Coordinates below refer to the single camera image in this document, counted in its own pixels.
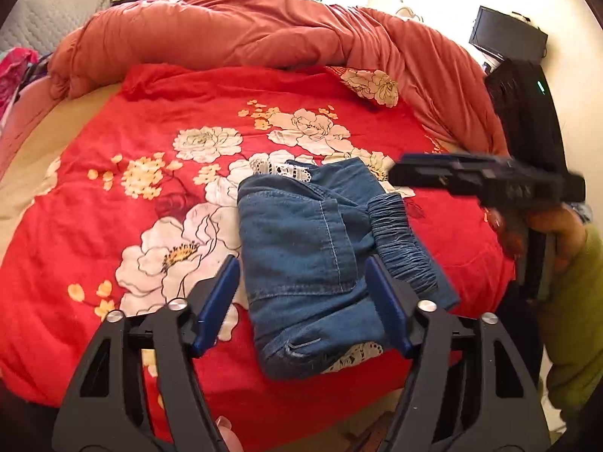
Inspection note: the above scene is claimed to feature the pink clothes pile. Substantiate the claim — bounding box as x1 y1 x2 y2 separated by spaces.
0 47 42 121

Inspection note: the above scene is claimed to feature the black monitor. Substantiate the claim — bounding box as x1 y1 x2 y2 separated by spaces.
470 6 548 60

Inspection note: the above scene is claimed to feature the blue denim pants lace trim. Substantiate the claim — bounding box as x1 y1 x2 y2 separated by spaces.
237 151 461 381

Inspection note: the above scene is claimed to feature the person's right hand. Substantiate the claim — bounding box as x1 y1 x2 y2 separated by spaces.
485 202 589 275

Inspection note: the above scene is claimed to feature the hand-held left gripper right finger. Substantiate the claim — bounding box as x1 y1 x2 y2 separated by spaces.
364 254 552 452

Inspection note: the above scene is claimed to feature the orange duvet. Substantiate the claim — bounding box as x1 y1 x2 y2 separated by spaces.
48 0 513 158

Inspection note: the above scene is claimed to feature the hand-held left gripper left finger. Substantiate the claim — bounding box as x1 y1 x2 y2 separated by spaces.
52 254 242 452

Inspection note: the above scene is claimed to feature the grey quilted headboard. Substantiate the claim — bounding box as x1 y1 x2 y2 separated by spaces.
0 0 117 60

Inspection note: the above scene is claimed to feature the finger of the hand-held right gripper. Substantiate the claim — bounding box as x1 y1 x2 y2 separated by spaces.
389 153 516 199

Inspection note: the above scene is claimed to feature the red floral blanket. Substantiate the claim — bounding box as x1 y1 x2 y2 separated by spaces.
0 63 517 451

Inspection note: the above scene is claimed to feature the person's right forearm green sleeve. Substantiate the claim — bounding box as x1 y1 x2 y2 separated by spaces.
537 223 603 417

